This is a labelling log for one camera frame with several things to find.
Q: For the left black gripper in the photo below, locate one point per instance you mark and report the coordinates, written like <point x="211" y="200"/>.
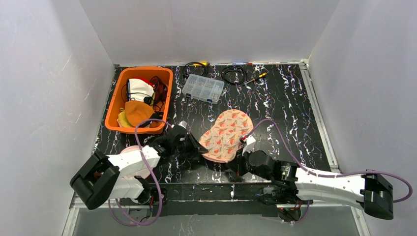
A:
<point x="190" y="145"/>

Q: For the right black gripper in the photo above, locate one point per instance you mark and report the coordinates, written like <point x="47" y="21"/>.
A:
<point x="239" y="162"/>

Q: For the floral pink fabric pouch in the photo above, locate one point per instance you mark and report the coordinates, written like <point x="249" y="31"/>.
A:
<point x="222" y="140"/>

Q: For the white mesh laundry bag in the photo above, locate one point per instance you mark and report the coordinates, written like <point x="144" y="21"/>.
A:
<point x="144" y="173"/>

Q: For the orange bra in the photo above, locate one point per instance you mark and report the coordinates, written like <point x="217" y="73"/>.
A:
<point x="139" y="112"/>

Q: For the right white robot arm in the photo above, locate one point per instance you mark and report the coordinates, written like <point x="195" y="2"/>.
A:
<point x="294" y="183"/>

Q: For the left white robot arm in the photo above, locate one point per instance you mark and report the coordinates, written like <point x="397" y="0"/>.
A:
<point x="104" y="177"/>

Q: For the dark maroon bra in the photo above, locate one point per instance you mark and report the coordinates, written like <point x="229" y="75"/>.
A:
<point x="160" y="93"/>

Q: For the yellow bra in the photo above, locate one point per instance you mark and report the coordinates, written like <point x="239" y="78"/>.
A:
<point x="122" y="120"/>

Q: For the clear plastic screw box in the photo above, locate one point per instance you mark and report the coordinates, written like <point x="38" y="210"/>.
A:
<point x="203" y="88"/>

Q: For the orange plastic bin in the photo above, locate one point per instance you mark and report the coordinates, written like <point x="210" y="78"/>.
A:
<point x="140" y="100"/>

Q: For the red garment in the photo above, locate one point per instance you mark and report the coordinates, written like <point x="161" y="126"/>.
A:
<point x="148" y="82"/>

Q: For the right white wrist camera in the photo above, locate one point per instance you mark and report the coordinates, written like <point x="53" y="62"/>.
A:
<point x="248" y="143"/>

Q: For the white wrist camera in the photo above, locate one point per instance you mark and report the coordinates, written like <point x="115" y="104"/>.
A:
<point x="182" y="124"/>
<point x="248" y="143"/>

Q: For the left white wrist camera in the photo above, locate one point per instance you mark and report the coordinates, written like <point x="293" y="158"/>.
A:
<point x="182" y="124"/>

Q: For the aluminium right rail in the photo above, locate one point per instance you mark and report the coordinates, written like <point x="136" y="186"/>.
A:
<point x="358" y="215"/>

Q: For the yellow handled screwdriver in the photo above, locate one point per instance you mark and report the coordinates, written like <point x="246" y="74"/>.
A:
<point x="261" y="76"/>

